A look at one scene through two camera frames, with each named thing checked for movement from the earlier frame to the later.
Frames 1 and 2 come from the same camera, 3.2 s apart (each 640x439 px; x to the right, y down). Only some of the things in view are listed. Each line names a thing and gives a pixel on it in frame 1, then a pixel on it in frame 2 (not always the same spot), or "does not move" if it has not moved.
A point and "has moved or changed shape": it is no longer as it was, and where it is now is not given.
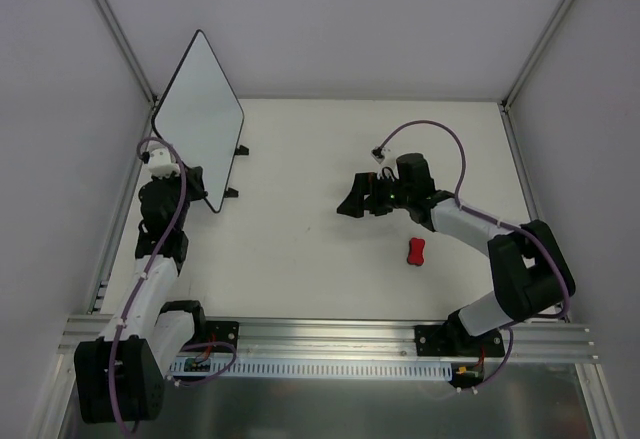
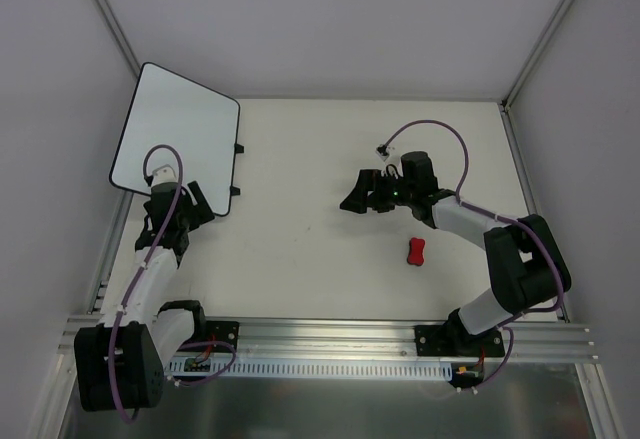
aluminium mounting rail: (351, 338) does not move
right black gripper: (373, 195) does not move
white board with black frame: (198, 113) has moved or changed shape
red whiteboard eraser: (415, 253) does not move
